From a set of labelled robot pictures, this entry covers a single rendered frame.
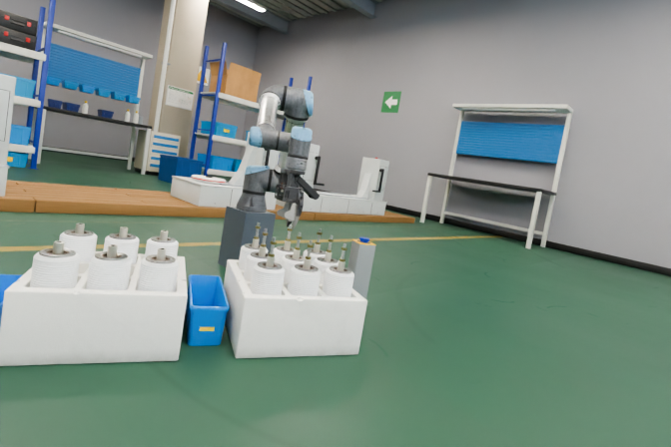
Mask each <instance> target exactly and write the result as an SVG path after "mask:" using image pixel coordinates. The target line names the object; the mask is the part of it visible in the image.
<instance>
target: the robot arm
mask: <svg viewBox="0 0 671 447"><path fill-rule="evenodd" d="M259 106H260V110H259V116H258V121H257V126H256V127H251V130H250V136H249V145H250V146H253V147H257V148H263V149H269V150H275V151H280V158H279V163H278V164H277V165H276V166H275V168H274V169H273V170H272V169H270V166H247V167H246V172H245V178H244V184H243V191H242V194H241V196H240V198H239V200H238V202H237V206H236V209H238V210H241V211H246V212H252V213H266V212H267V205H266V198H265V196H266V192H271V193H275V199H277V200H279V201H282V202H285V205H284V207H283V208H282V209H280V210H278V212H277V214H278V216H280V217H283V218H285V219H286V223H287V227H289V225H290V224H292V229H294V228H295V226H296V224H297V222H298V220H299V218H300V216H301V214H302V210H303V206H304V192H305V193H306V194H307V195H308V196H309V198H310V199H314V200H317V199H318V198H319V197H320V195H319V194H318V192H317V191H316V190H314V189H313V188H312V187H311V186H310V185H309V184H308V183H307V182H306V181H305V180H304V179H303V178H302V177H300V175H305V174H306V172H305V171H306V170H307V165H308V159H309V153H310V147H311V141H312V134H313V131H312V130H311V129H308V128H304V122H306V121H307V120H308V118H309V117H311V116H312V115H313V108H314V94H313V93H312V92H311V91H308V90H305V89H299V88H294V87H289V86H285V85H273V86H270V87H268V88H266V89H265V90H264V91H263V92H262V93H261V95H260V97H259ZM278 110H279V111H283V112H284V116H285V118H286V125H285V130H284V131H283V132H281V131H276V122H277V113H278ZM294 203H296V204H294ZM292 222H293V223H292Z"/></svg>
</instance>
